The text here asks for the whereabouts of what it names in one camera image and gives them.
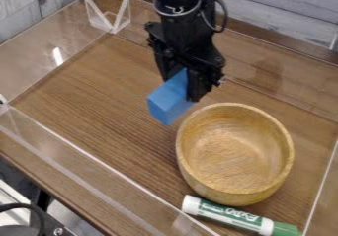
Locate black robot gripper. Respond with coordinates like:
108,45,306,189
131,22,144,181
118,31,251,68
144,2,227,103

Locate blue foam block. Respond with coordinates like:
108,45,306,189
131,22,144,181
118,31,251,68
147,69,194,125

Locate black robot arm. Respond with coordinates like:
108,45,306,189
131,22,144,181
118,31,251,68
146,0,229,102

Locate brown wooden bowl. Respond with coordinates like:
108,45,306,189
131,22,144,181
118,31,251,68
175,103,295,206

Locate clear acrylic tray walls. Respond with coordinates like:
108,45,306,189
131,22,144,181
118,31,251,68
0,0,338,236

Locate green white dry-erase marker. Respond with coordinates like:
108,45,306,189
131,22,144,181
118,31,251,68
181,195,302,236

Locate black metal bracket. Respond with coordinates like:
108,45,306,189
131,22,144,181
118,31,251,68
30,212,76,236

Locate black cable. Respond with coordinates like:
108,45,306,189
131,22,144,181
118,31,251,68
0,202,47,236

